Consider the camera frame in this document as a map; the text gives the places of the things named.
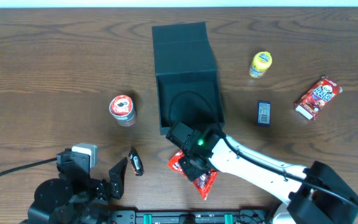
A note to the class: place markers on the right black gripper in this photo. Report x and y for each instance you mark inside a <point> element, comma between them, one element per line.
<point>188,170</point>

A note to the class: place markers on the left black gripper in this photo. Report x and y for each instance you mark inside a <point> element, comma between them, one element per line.
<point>105,188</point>

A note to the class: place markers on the red candy bag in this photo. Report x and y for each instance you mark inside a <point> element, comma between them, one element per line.
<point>203,183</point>

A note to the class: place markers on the red Pringles can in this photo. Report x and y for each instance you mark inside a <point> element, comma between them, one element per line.
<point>123,110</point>

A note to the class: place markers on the yellow candy bottle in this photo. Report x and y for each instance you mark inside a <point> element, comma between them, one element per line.
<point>260,64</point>

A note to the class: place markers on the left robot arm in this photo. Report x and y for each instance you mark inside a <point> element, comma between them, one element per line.
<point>52,205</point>

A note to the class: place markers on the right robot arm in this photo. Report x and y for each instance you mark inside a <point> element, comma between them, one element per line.
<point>315,194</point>

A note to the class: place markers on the black candy bar wrapper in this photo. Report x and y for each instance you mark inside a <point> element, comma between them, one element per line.
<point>136,162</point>

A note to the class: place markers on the small blue box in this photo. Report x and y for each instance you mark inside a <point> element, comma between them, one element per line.
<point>263,114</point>

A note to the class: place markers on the dark green open box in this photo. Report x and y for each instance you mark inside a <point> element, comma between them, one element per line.
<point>186,76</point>

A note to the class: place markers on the red Hello Panda box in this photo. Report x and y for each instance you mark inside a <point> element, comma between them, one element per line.
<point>314,100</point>

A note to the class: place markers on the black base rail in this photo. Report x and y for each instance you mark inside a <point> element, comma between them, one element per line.
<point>247,216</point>

